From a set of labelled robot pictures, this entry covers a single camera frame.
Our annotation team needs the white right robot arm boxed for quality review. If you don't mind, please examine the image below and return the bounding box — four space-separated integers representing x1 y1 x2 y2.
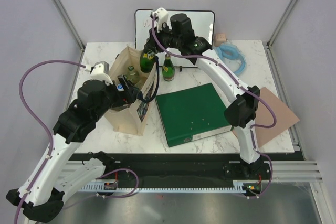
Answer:
143 8 277 179

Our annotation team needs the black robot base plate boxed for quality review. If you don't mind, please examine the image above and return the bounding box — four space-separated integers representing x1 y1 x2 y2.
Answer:
73 152 275 190

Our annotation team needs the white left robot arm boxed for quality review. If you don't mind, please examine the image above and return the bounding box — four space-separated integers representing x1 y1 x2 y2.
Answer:
6 74 125 223

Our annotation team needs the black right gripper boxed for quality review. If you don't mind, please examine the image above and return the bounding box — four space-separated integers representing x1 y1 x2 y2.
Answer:
144 21 182 55

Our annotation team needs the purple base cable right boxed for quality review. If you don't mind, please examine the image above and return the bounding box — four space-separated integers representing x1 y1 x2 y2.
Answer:
233 176 276 200

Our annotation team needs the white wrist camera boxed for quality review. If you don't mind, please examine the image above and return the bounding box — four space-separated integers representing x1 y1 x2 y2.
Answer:
150 7 169 32
85 61 112 85

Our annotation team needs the white dry-erase board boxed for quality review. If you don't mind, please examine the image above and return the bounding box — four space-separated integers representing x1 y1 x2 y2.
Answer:
134 9 216 68

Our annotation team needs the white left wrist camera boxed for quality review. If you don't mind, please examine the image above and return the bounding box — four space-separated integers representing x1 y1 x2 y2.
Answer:
85 61 112 85

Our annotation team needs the green ring binder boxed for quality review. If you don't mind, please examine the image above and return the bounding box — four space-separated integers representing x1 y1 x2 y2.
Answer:
155 83 233 147

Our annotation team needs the pink cardboard sheet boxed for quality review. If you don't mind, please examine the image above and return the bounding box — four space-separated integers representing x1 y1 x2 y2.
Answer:
251 87 300 150

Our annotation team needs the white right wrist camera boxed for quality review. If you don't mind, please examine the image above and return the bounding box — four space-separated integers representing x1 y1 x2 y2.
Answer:
150 7 169 32

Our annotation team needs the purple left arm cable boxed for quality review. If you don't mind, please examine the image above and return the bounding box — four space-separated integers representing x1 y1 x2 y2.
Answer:
14 60 87 224

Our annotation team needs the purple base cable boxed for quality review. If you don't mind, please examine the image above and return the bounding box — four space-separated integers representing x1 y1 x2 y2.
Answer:
62 168 140 210
233 176 276 200

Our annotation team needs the blue-label water bottle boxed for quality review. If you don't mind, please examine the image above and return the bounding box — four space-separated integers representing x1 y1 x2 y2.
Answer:
117 84 124 91

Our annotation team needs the beige canvas tote bag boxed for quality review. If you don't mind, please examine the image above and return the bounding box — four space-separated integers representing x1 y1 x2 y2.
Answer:
104 46 158 136

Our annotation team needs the small pink cube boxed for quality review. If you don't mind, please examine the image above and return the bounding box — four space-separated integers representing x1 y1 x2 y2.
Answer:
214 34 227 47

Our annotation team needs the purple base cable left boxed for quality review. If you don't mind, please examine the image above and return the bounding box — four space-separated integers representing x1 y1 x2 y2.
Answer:
62 168 140 210

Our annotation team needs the clear glass bottle green cap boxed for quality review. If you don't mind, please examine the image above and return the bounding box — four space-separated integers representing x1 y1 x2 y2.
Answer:
127 65 140 85

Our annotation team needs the white slotted cable duct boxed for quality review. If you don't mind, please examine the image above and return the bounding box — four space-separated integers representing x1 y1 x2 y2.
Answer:
79 179 260 194

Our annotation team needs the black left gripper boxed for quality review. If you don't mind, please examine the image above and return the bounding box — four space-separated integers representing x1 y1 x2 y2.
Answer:
92 74 139 122

